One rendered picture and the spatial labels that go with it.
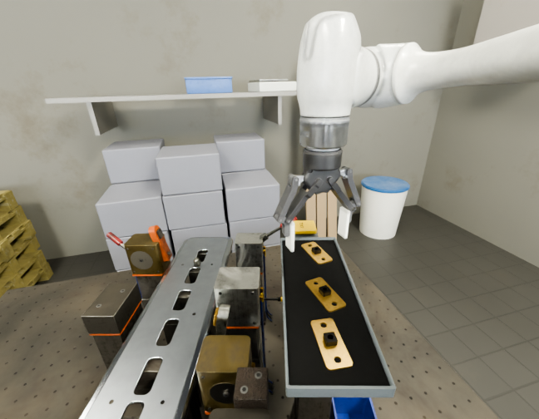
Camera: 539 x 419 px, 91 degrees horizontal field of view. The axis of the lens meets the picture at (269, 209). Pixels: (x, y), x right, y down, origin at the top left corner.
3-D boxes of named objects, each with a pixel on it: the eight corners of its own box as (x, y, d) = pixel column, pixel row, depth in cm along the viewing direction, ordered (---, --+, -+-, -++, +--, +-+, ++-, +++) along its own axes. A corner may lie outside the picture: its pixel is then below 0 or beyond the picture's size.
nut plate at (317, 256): (300, 245, 64) (300, 241, 64) (314, 242, 65) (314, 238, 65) (318, 264, 57) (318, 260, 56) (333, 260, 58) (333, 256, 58)
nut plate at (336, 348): (309, 322, 43) (309, 316, 43) (332, 318, 44) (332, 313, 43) (327, 371, 36) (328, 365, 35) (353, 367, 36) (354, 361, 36)
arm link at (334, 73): (327, 120, 42) (375, 113, 49) (335, -3, 35) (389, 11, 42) (284, 115, 50) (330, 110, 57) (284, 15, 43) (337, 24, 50)
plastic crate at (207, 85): (229, 92, 220) (229, 77, 216) (234, 92, 199) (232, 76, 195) (186, 93, 213) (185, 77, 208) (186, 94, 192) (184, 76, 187)
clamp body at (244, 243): (244, 311, 106) (236, 232, 91) (273, 311, 106) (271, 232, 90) (241, 326, 99) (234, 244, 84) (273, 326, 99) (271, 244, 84)
